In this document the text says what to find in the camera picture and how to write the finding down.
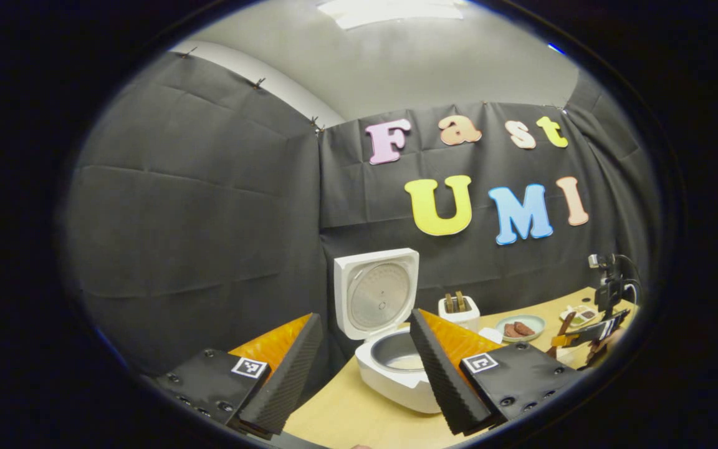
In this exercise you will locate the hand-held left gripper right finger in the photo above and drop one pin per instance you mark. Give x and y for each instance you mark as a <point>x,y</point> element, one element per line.
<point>446,380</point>

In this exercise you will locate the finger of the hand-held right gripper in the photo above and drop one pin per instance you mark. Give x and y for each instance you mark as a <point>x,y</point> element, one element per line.
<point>596,329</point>

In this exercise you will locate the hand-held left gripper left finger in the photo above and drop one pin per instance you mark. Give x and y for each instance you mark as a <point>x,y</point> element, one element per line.
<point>281,386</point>

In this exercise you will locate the brown wooden spoon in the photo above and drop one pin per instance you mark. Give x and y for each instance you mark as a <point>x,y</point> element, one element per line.
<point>563,327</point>

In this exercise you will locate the white rice cooker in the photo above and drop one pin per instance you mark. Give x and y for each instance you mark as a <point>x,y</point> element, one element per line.
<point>374,293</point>

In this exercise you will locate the white divided dish of beans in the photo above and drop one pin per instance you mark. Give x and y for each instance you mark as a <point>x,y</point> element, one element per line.
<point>580,316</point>

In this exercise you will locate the green plate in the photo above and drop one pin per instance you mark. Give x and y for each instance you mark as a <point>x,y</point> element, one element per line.
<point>536,325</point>

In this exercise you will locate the white toaster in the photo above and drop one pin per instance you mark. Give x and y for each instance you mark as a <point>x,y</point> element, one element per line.
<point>468,318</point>

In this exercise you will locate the red meat slice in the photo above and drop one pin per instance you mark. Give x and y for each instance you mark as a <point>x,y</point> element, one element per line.
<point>512,332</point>
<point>526,328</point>

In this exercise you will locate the brown bread slice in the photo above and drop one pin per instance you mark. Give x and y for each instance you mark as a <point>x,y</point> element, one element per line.
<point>460,301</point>
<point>449,303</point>

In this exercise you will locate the black backdrop cloth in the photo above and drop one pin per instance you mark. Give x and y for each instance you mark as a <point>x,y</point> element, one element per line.
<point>209,218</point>

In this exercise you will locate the bright ceiling light panel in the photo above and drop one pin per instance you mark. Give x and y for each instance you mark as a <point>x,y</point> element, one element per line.
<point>390,11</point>

